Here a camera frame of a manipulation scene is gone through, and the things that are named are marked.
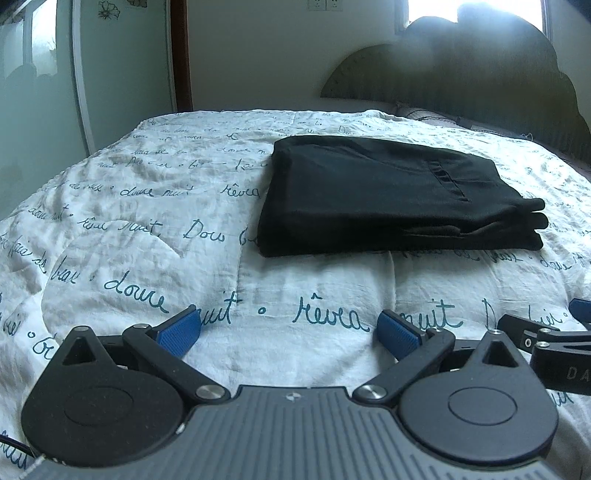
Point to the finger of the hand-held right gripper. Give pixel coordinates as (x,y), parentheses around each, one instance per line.
(517,333)
(581,308)

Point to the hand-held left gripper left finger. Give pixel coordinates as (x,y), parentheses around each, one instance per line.
(179,330)

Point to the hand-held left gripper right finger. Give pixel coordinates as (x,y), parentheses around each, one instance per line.
(398,335)

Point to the black pants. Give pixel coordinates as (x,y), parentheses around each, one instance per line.
(378,203)

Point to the white script-printed blanket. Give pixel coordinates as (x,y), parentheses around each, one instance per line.
(138,221)

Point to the dark grey pillow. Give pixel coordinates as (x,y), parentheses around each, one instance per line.
(489,123)

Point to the dark scalloped headboard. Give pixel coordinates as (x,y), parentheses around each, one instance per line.
(461,64)

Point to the glass wardrobe door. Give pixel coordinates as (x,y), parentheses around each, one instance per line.
(37,92)

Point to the window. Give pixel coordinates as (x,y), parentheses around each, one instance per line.
(411,11)

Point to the brown wooden door frame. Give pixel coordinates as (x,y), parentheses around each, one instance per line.
(181,55)

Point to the flower wall sticker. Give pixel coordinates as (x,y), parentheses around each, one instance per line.
(107,8)

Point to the white wall socket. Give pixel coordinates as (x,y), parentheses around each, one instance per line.
(325,4)

